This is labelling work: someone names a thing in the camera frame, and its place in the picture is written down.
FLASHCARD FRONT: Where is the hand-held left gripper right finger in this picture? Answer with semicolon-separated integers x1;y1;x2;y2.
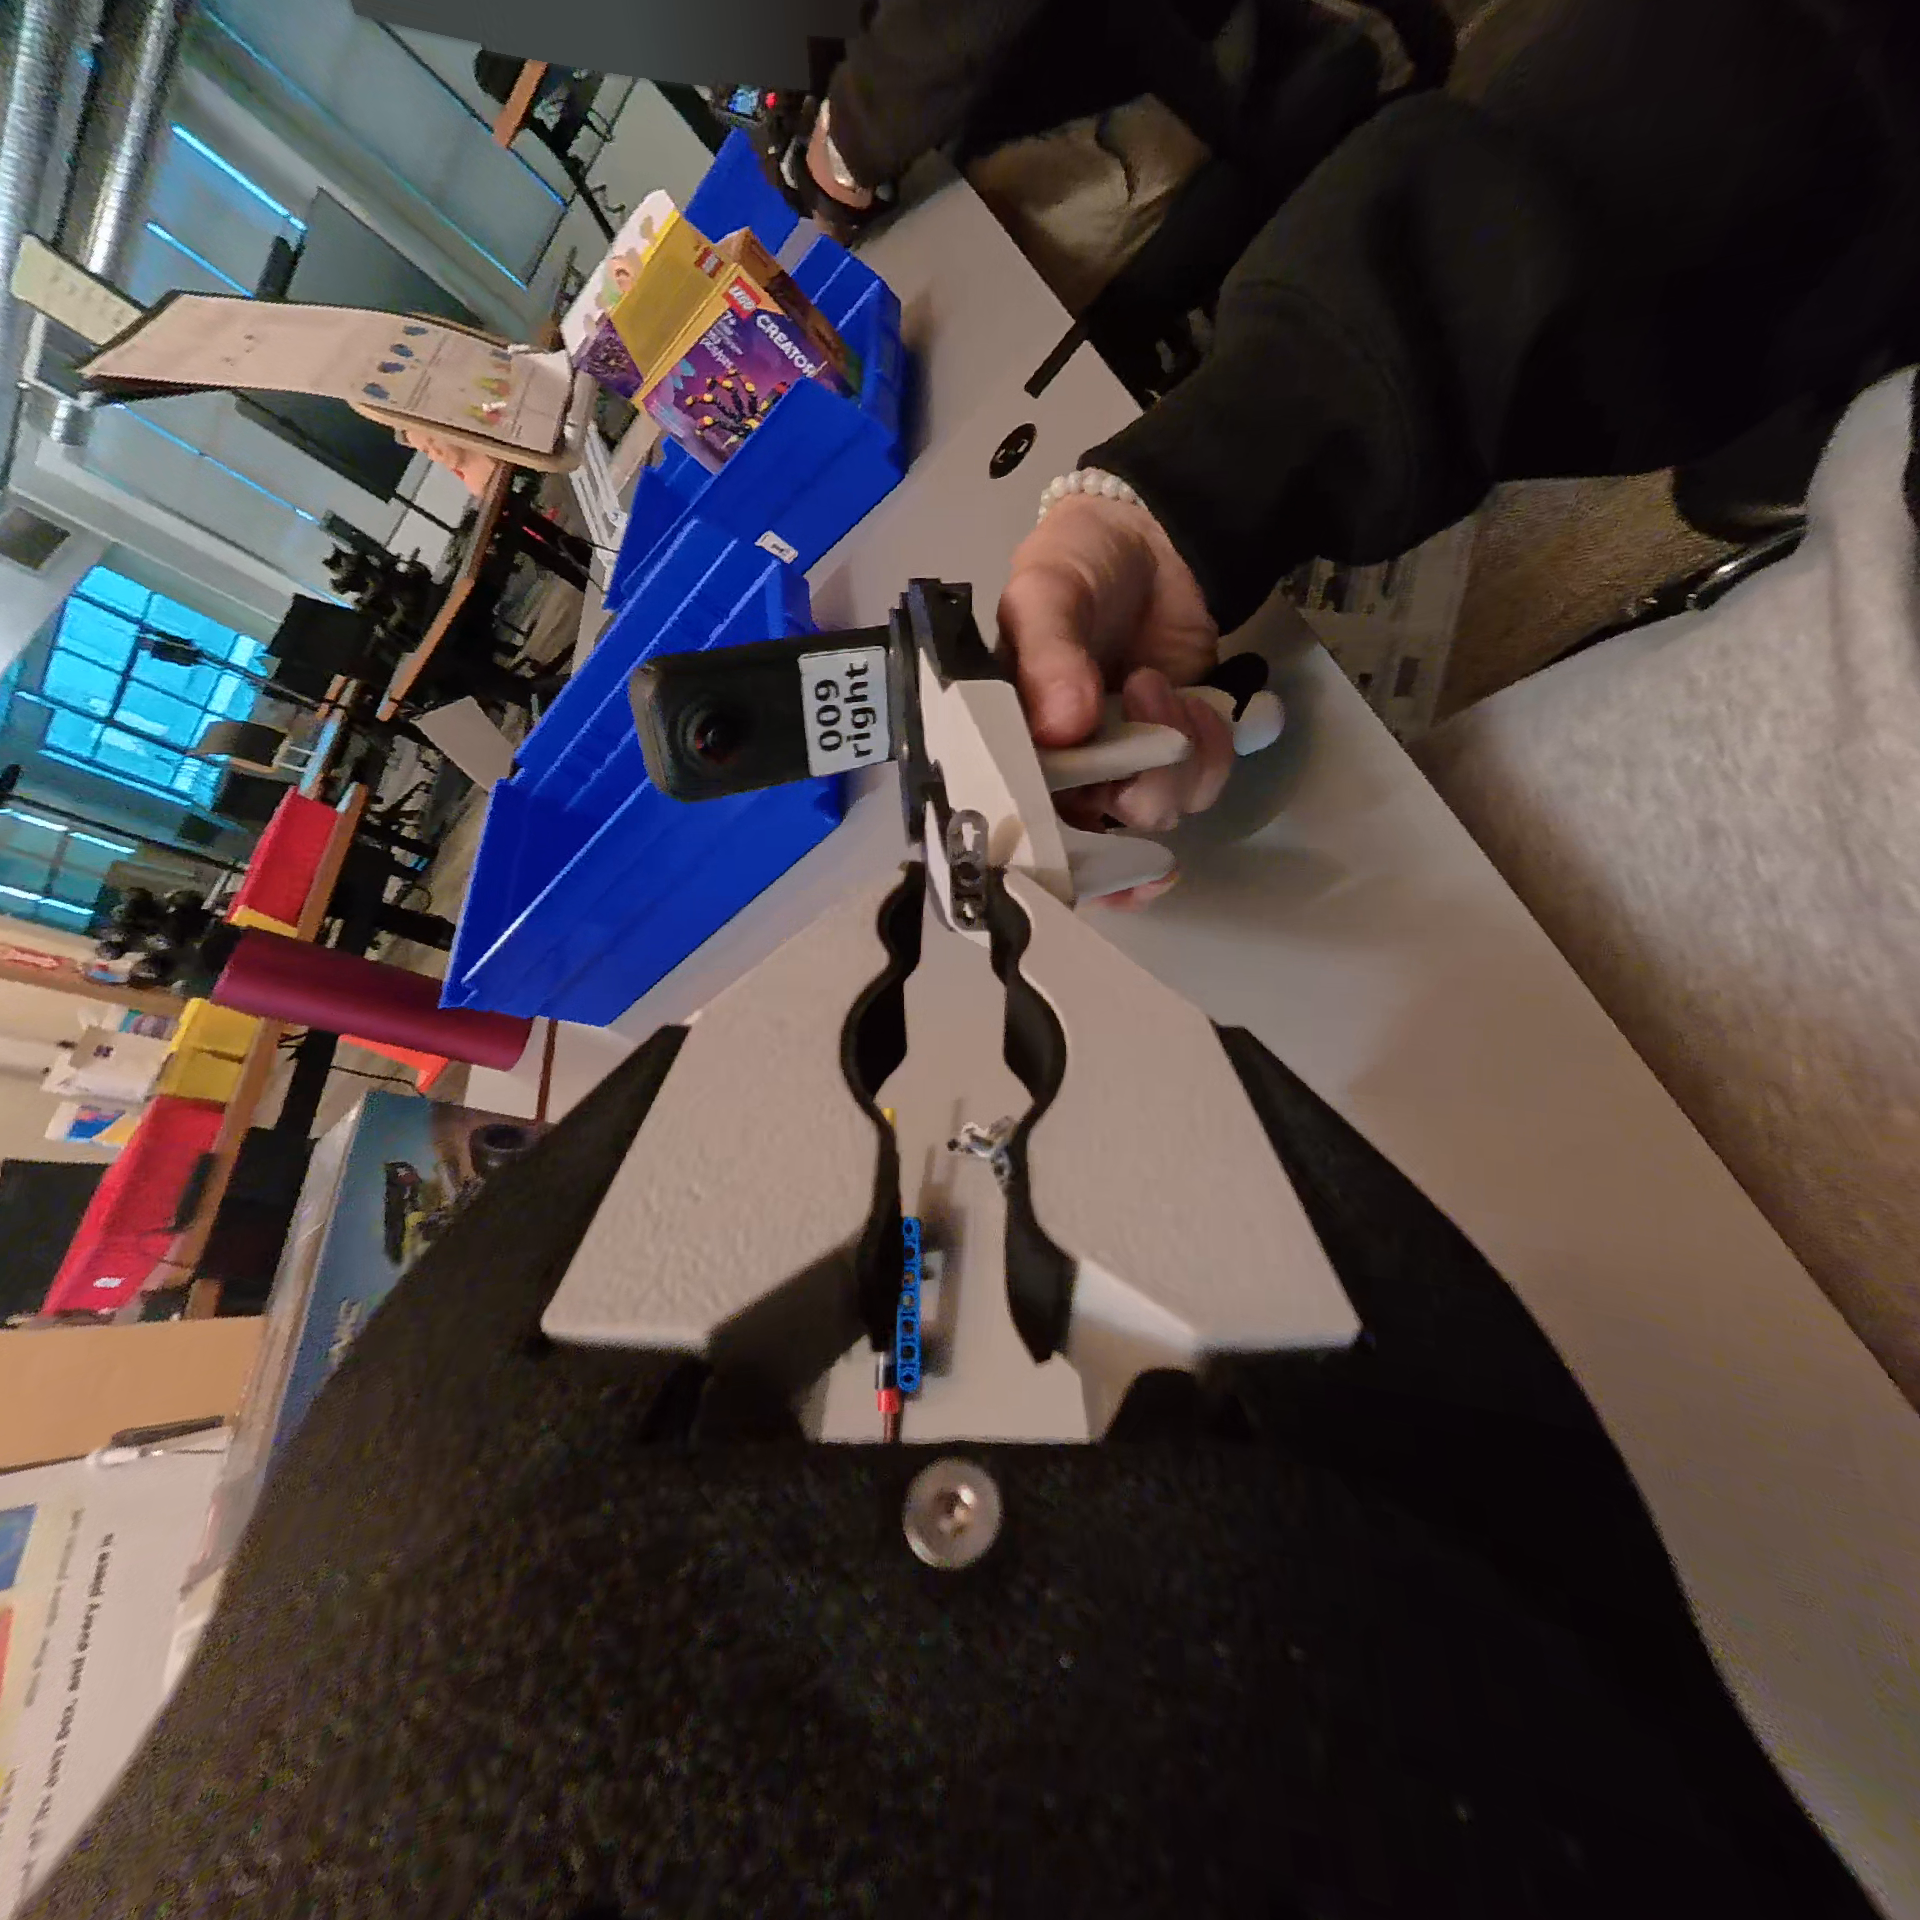
975;861;1364;1445

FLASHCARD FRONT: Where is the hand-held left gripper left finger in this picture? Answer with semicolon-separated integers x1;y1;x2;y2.
538;861;923;1445

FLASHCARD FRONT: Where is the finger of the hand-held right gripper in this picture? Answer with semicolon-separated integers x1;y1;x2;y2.
911;674;1079;912

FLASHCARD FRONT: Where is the person's right forearm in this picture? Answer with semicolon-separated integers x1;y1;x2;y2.
1079;60;1920;641

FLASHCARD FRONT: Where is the blue lego beam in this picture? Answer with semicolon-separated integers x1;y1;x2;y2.
895;1216;945;1386

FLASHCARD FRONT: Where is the lego car set box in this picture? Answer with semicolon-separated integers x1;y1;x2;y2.
239;1085;550;1489

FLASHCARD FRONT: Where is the purple lego box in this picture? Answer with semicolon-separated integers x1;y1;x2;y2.
634;228;869;471

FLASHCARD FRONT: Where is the yellow lego box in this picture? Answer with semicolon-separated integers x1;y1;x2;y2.
575;211;740;401

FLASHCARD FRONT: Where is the person's right hand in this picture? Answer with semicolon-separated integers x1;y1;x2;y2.
997;504;1238;909

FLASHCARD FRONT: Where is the blue plastic bin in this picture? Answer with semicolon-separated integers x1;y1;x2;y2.
599;224;911;602
439;660;906;1034
507;517;825;799
682;128;842;288

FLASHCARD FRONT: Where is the orange traffic cone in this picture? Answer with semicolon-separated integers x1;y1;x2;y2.
337;1032;455;1095

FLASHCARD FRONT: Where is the maroon rolled mat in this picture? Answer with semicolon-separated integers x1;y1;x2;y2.
211;930;538;1073

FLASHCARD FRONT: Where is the wooden bench table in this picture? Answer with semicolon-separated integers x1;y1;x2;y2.
151;779;380;1325

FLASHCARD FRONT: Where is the pale pastel box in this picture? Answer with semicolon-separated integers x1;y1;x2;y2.
558;189;682;356

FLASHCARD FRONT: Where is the red storage bin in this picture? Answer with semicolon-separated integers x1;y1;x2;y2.
223;792;365;939
41;1099;230;1325

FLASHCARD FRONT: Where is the yellow storage bin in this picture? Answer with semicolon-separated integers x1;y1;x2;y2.
156;996;275;1107

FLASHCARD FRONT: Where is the printed instruction board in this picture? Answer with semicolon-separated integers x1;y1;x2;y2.
77;288;582;477

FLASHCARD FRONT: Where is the window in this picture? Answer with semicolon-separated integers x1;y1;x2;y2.
0;568;290;785

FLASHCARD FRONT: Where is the white cardboard box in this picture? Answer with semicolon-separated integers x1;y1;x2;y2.
41;1026;170;1145

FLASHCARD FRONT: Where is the brown cardboard box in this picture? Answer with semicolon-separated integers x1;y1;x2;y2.
0;1315;275;1474

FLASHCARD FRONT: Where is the grey fleece garment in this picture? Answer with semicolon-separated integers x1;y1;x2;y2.
1407;369;1920;1419

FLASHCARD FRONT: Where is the black panel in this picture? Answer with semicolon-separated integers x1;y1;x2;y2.
0;1154;119;1325

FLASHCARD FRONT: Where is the white printed sign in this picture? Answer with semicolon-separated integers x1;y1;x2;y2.
0;1448;245;1920

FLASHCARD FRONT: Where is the silver ventilation duct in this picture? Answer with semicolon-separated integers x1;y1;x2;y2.
0;0;201;443

